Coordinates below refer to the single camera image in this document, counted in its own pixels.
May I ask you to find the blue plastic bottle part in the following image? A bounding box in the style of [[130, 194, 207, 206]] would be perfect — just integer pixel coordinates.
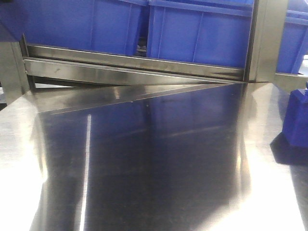
[[282, 83, 308, 148]]

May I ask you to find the blue bin left on shelf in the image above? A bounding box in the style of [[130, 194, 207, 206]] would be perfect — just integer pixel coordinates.
[[0, 0, 148, 56]]

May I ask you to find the blue bin on shelf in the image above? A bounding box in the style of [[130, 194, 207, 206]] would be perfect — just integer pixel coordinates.
[[146, 0, 252, 68], [0, 0, 148, 56], [276, 0, 308, 74]]

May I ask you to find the blue bin middle on shelf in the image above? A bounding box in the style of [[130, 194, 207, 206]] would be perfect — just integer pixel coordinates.
[[146, 0, 252, 68]]

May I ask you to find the blue bin right on shelf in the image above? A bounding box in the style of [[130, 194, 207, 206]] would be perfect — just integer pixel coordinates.
[[276, 0, 308, 74]]

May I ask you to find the stainless steel shelf frame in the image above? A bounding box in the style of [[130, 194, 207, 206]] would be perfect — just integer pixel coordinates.
[[0, 0, 308, 104]]

